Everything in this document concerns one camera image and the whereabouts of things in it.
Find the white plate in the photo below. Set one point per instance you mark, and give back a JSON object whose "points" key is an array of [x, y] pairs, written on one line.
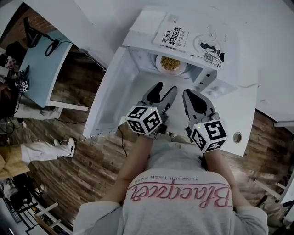
{"points": [[171, 72]]}

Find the person's right forearm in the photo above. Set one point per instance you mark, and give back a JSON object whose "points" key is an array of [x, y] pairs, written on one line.
{"points": [[218, 165]]}

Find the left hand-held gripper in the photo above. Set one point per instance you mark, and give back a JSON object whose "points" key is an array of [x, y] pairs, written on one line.
{"points": [[144, 121]]}

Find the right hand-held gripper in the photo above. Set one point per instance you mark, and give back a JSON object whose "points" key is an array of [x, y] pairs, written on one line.
{"points": [[209, 135]]}

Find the white book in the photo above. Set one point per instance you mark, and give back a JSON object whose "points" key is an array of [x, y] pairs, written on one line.
{"points": [[195, 29]]}

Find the person's left forearm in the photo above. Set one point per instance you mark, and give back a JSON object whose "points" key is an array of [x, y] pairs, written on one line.
{"points": [[133, 158]]}

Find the idle black hand-held gripper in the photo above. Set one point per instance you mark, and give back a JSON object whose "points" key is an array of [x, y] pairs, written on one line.
{"points": [[24, 85]]}

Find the person's grey trousers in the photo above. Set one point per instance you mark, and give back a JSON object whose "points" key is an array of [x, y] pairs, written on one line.
{"points": [[176, 141]]}

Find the yellow grain food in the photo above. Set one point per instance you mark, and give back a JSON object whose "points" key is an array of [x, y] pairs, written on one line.
{"points": [[170, 62]]}

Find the person's grey sweatshirt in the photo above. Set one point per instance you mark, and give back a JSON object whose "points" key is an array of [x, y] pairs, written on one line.
{"points": [[179, 218]]}

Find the white microwave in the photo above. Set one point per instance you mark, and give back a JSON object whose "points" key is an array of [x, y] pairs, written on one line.
{"points": [[108, 91]]}

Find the black stand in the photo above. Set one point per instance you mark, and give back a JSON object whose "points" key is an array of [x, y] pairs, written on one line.
{"points": [[32, 34]]}

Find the light blue table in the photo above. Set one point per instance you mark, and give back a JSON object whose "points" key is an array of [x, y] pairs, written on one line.
{"points": [[43, 68]]}

